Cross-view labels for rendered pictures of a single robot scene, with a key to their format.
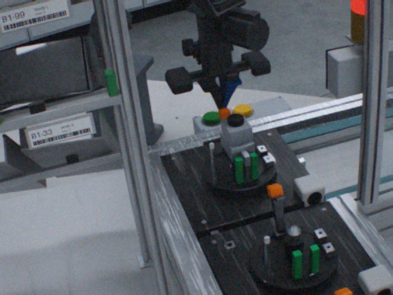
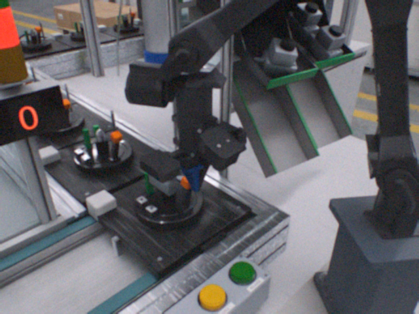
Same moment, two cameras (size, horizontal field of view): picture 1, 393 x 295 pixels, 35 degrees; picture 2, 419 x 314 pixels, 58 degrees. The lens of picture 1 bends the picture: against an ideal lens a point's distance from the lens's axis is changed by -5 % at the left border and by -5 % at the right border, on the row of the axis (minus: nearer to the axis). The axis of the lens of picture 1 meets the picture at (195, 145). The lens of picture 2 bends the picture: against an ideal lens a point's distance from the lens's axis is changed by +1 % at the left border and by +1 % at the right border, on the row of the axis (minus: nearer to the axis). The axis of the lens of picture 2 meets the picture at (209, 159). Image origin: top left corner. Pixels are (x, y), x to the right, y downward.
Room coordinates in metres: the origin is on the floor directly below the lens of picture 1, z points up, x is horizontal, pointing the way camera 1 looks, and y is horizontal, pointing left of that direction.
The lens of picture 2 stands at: (1.51, -0.31, 1.46)
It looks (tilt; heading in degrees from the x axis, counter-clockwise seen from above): 32 degrees down; 149
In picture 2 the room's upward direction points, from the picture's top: straight up
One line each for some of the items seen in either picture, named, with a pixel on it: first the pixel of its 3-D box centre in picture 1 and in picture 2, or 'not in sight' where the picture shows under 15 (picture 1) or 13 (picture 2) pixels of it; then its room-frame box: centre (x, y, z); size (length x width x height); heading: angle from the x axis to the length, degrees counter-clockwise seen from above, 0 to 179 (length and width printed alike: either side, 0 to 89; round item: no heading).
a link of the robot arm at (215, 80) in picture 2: (212, 19); (194, 89); (1.04, -0.06, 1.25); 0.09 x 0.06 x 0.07; 43
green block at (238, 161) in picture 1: (238, 170); not in sight; (0.91, -0.07, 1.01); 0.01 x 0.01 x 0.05; 13
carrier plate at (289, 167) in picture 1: (239, 178); (169, 210); (0.95, -0.07, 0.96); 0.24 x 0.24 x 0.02; 13
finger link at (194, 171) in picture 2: (229, 93); (188, 178); (1.04, -0.07, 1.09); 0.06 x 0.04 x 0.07; 13
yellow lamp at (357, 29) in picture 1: (365, 24); (6, 61); (0.88, -0.29, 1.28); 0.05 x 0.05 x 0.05
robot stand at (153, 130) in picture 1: (118, 107); (376, 267); (1.27, 0.16, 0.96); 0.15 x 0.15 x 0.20; 66
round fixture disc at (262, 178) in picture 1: (239, 170); (169, 203); (0.95, -0.07, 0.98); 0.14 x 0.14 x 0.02
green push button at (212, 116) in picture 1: (212, 119); (242, 273); (1.16, -0.04, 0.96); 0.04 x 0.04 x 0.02
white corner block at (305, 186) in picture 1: (309, 191); (101, 205); (0.88, -0.19, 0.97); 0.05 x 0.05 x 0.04; 13
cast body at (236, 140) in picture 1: (238, 137); (163, 168); (0.94, -0.08, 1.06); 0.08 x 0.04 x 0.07; 13
